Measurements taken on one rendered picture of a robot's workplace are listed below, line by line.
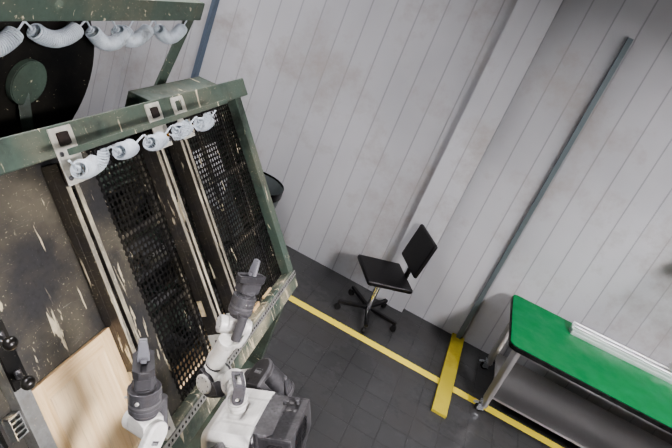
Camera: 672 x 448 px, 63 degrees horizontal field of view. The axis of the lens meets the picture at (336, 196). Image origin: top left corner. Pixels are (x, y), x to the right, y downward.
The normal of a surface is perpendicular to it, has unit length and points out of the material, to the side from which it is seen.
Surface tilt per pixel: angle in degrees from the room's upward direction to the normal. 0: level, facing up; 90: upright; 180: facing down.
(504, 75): 90
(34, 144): 53
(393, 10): 90
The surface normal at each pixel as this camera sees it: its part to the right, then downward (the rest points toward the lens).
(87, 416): 0.93, -0.18
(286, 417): -0.02, -0.95
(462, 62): -0.33, 0.26
